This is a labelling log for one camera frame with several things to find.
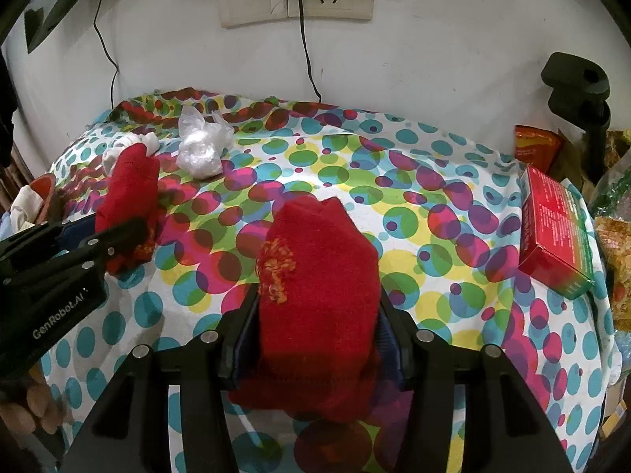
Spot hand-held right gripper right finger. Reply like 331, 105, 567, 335
377, 300, 575, 473

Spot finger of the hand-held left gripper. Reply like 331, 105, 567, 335
0, 217, 99, 264
30, 219, 149, 281

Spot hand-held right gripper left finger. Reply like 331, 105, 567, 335
59, 283, 262, 473

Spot red basket with dark rim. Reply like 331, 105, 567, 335
0, 173, 65, 237

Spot red embroidered sock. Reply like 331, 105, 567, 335
93, 143, 161, 277
228, 196, 381, 425

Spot person's left hand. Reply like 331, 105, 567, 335
0, 382, 62, 437

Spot crumpled white plastic bag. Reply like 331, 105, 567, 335
177, 106, 235, 178

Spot polka dot cloth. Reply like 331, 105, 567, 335
39, 86, 614, 473

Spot red and green box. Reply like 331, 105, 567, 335
517, 165, 596, 300

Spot cardboard box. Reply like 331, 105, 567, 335
599, 384, 631, 439

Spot yellow snack packet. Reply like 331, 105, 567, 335
594, 214, 631, 331

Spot red snack bag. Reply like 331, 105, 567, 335
514, 125, 563, 173

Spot clear green packet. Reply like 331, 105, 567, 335
586, 158, 631, 218

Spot black clamp stand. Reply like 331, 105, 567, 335
540, 52, 612, 183

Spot black cable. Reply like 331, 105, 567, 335
93, 0, 120, 109
297, 0, 323, 104

